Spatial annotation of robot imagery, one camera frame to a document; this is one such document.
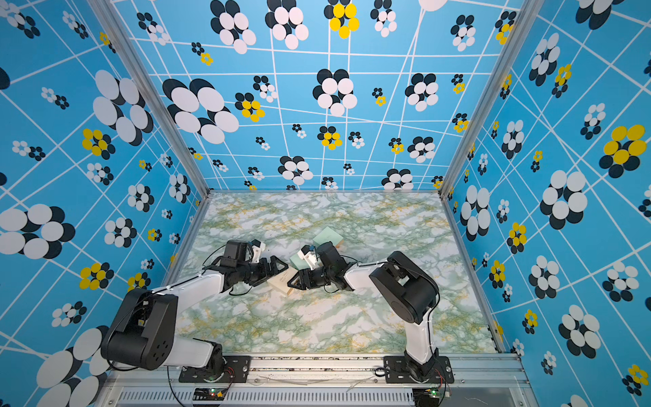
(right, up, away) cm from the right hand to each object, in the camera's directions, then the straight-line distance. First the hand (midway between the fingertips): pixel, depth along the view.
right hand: (296, 283), depth 87 cm
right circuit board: (+39, -27, -18) cm, 50 cm away
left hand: (-5, +5, +2) cm, 7 cm away
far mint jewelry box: (+11, +16, +14) cm, 24 cm away
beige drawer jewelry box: (-6, 0, +1) cm, 6 cm away
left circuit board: (-22, -28, -15) cm, 39 cm away
